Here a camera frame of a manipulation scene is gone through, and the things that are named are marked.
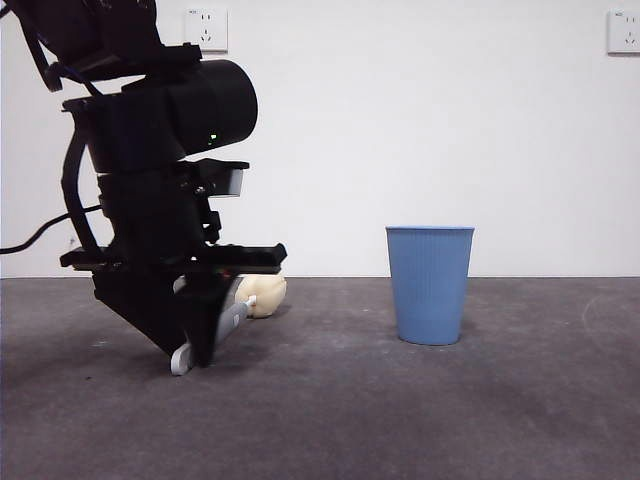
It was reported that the blue ribbed plastic cup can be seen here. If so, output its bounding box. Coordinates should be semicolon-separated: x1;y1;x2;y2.
384;225;475;346

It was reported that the left wrist's grey camera box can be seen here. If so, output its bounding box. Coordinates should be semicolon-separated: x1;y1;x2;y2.
199;158;250;198

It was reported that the white wall socket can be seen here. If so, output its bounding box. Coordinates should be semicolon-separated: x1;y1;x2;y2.
185;6;229;53
606;9;640;56

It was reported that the cup brush with sponge head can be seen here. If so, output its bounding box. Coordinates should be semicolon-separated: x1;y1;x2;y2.
169;273;289;377

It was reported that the left arm's black cable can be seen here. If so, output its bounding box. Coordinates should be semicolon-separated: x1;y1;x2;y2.
0;203;104;256
59;134;104;251

